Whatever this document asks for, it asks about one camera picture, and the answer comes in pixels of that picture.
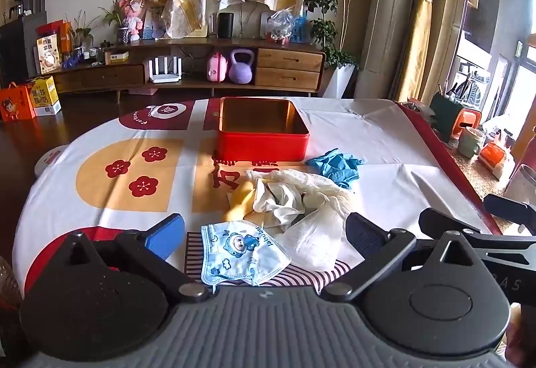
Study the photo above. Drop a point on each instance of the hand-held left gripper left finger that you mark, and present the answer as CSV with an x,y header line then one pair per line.
x,y
165,236

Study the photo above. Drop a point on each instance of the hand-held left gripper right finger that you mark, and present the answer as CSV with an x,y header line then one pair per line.
x,y
363,234

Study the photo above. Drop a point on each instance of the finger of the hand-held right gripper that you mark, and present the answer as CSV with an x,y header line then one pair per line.
x,y
444,220
508,209

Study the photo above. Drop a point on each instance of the white gauze towel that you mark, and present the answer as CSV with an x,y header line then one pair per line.
x,y
318,183

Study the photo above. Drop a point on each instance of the cartoon print face mask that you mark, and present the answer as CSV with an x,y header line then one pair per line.
x,y
238,250

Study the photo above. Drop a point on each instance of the white cloth glove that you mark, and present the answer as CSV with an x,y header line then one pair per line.
x,y
276,200

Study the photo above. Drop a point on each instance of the red tin box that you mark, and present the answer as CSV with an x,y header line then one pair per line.
x,y
259,146

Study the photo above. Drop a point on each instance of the white cylinder container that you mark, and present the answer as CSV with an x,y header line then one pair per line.
x,y
521,183

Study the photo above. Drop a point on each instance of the orange packet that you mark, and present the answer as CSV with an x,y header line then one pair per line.
x,y
496,156

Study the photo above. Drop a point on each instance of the crumpled blue nitrile gloves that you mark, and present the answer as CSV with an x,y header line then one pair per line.
x,y
335,162

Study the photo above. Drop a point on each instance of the green mug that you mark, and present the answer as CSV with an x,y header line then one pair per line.
x,y
471,139

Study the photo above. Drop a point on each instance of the orange stool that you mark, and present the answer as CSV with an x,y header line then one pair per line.
x,y
468,121

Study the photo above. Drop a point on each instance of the printed tablecloth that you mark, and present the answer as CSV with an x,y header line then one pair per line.
x,y
377,133

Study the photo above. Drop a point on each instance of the green knife block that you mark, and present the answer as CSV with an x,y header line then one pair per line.
x,y
446,112

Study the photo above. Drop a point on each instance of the white round stool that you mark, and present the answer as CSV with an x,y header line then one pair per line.
x,y
48,158

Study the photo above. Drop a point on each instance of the white planter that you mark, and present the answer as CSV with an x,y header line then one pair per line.
x,y
339,79

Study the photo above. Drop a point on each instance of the white router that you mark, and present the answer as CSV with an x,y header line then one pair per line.
x,y
166,72

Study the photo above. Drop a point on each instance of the purple kettlebell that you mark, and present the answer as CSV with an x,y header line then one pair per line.
x,y
241,70

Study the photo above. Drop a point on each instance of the yellow gift box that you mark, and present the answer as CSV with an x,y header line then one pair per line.
x,y
44,95

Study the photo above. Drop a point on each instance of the small yellow white box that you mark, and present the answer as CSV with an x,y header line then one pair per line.
x,y
117,56

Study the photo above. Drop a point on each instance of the wooden TV cabinet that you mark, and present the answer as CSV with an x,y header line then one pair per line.
x,y
276,66

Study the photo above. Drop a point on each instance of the orange gift box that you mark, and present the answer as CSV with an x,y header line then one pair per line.
x,y
16,104

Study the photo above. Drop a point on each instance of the yellow curtain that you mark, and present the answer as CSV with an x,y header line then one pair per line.
x,y
431,16

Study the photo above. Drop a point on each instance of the plant in patterned vase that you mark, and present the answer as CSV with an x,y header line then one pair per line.
x,y
122,35

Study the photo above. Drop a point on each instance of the beige standing air conditioner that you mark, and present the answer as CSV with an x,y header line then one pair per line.
x,y
385,16

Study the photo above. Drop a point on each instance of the printed snack box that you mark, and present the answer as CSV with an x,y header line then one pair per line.
x,y
47,56

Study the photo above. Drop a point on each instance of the black speaker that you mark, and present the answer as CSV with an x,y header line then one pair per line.
x,y
226,25

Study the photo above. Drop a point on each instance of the small leafy plant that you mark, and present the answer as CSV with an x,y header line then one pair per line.
x,y
81,33

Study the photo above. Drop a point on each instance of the pink doll bouquet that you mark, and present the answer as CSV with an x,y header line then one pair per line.
x,y
132,18

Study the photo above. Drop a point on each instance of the clear plastic bag of toys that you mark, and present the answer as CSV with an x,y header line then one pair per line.
x,y
280,26

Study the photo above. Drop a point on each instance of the orange shopping bag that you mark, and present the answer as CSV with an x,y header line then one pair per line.
x,y
60,33

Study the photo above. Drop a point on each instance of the beige decorative slab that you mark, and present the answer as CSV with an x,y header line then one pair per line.
x,y
251,20

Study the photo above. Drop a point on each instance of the black cabinet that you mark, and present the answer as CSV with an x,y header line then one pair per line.
x,y
16,45

